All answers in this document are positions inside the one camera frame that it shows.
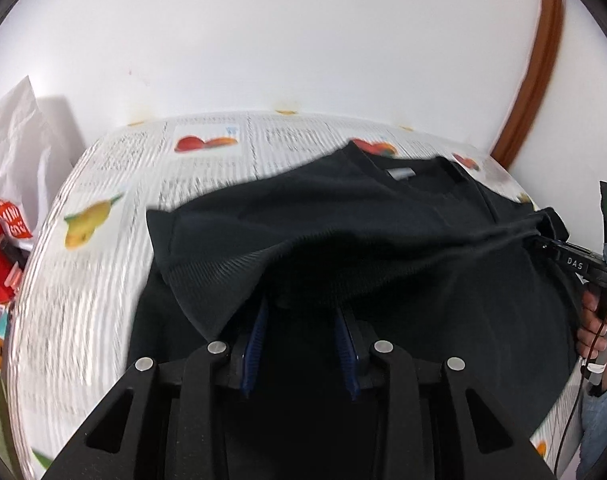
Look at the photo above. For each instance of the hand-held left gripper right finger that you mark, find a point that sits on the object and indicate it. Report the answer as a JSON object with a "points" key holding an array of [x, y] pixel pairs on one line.
{"points": [[347, 355]]}

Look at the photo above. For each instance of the fruit print tablecloth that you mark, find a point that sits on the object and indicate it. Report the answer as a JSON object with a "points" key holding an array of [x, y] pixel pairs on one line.
{"points": [[98, 310]]}

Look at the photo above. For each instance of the white plastic bag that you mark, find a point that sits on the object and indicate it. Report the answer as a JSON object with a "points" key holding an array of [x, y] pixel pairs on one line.
{"points": [[18, 150]]}

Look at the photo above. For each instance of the person's right hand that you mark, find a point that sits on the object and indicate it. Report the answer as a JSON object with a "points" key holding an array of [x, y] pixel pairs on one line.
{"points": [[588, 335]]}

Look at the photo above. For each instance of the blue denim clothing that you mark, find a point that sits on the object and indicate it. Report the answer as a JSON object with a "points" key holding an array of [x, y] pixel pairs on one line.
{"points": [[601, 425]]}

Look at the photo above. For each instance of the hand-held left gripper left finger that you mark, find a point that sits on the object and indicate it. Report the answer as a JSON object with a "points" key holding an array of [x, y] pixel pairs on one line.
{"points": [[253, 345]]}

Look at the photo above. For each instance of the brown wooden door frame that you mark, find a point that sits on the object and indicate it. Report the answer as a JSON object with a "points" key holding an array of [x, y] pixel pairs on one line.
{"points": [[538, 70]]}

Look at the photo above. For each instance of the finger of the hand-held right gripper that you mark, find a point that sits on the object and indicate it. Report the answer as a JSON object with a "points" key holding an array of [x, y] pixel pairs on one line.
{"points": [[553, 225]]}

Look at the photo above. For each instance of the black sweatshirt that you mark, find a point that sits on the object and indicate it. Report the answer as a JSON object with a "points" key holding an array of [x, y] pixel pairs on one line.
{"points": [[358, 240]]}

